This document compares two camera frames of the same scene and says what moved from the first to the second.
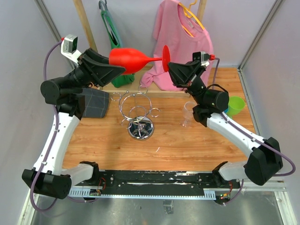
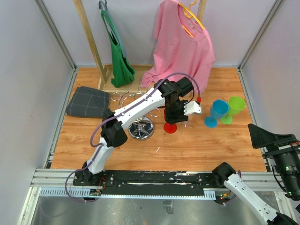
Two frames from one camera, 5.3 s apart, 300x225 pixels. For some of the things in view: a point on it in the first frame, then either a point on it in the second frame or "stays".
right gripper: x=181 y=74 -> x=282 y=142
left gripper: x=98 y=70 -> x=171 y=118
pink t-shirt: x=186 y=41 stays
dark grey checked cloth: x=96 y=102 stays
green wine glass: x=236 y=104 stays
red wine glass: x=131 y=60 -> x=169 y=128
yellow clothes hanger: x=189 y=13 stays
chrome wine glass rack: x=136 y=109 stays
